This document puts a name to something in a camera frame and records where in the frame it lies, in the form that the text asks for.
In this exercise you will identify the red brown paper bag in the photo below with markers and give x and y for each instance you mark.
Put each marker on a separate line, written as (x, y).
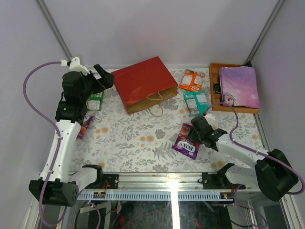
(145, 84)

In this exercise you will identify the purple princess cloth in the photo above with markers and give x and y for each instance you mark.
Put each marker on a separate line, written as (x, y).
(239, 86)

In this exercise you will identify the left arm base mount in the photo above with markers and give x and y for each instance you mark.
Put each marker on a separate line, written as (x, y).
(102, 180)

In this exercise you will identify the purple snack packet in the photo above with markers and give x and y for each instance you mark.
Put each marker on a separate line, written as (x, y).
(96, 75)

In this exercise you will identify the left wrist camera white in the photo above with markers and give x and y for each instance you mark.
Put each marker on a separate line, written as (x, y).
(75, 65)

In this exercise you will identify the orange wooden tray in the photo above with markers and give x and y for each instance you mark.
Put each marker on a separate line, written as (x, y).
(214, 77)

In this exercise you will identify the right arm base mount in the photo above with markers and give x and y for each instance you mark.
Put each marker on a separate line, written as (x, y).
(219, 179)

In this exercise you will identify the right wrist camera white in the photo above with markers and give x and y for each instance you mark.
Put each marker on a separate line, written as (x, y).
(210, 118)

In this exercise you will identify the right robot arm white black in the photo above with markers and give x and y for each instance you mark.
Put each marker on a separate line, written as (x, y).
(268, 171)

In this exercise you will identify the purple berries packet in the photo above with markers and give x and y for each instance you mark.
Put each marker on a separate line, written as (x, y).
(86, 122)
(186, 145)

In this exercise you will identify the orange snack packet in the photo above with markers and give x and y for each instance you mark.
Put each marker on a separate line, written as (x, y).
(192, 81)

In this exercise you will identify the red green snack packet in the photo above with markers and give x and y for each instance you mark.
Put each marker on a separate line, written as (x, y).
(95, 101)

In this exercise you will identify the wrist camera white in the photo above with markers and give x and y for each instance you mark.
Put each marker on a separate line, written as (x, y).
(75, 65)
(210, 118)

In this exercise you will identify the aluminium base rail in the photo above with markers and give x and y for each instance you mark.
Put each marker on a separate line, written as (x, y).
(159, 186)

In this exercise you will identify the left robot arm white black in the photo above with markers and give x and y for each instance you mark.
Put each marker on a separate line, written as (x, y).
(55, 186)

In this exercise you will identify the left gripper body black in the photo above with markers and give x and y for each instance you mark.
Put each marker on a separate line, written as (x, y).
(100, 78)

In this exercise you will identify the floral table mat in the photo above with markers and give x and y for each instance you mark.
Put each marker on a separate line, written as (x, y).
(141, 142)

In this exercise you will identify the black object in tray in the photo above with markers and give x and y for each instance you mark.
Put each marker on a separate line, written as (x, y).
(217, 88)

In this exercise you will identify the teal snack packet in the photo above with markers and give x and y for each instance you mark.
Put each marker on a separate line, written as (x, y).
(196, 102)

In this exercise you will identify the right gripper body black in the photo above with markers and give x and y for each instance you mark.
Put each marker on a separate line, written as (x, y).
(196, 136)

